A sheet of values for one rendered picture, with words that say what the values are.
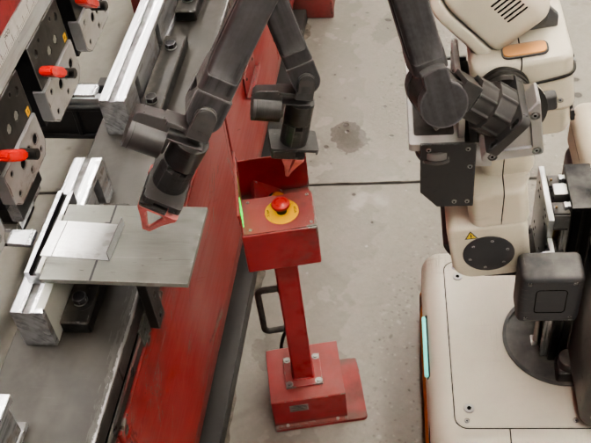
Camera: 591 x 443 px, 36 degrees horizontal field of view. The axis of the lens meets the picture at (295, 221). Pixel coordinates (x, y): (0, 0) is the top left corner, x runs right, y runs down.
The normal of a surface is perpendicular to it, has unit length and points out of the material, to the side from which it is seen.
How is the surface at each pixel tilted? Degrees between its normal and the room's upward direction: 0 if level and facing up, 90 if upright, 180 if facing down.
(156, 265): 0
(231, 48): 72
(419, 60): 62
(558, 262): 0
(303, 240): 90
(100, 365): 0
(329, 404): 89
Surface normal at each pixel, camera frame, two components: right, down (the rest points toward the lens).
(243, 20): 0.08, 0.47
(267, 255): 0.11, 0.71
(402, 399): -0.10, -0.69
